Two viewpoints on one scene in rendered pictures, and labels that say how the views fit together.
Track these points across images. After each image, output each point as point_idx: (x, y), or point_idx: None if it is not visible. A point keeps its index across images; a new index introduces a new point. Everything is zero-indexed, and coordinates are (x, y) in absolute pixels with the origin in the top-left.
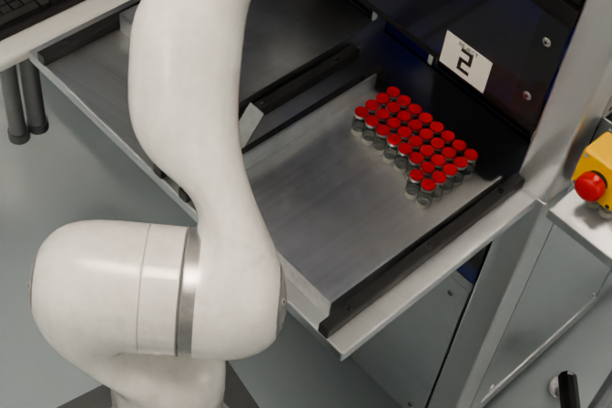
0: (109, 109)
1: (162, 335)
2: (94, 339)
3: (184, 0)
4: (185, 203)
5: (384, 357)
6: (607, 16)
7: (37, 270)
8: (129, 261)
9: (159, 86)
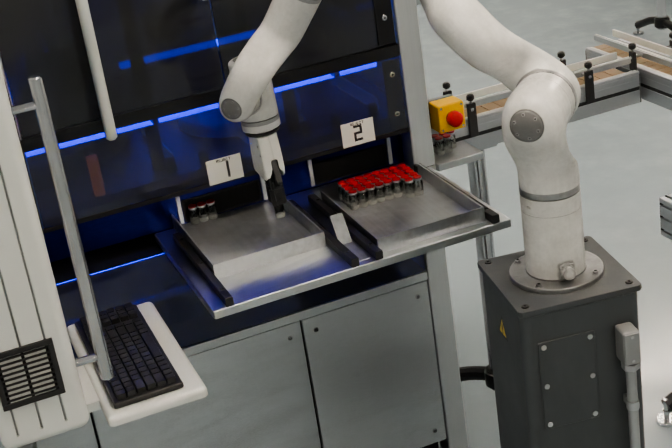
0: (289, 282)
1: (572, 96)
2: (566, 113)
3: None
4: (382, 259)
5: (402, 419)
6: (411, 32)
7: (533, 106)
8: (542, 80)
9: (486, 19)
